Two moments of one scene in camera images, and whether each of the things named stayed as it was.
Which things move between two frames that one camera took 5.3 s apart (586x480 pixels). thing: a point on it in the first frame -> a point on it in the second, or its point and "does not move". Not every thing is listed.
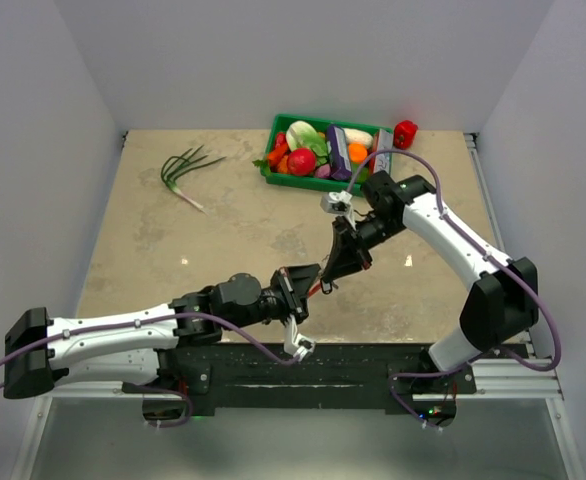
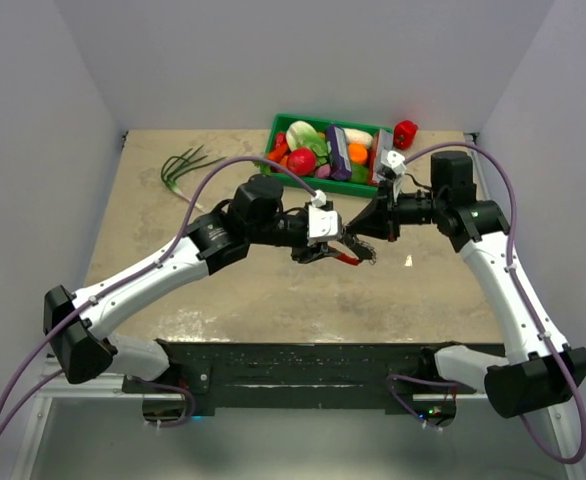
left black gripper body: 279,300 -> 286,231
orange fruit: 357,152 does not move
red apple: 302,162 does not move
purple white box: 339,161 does not move
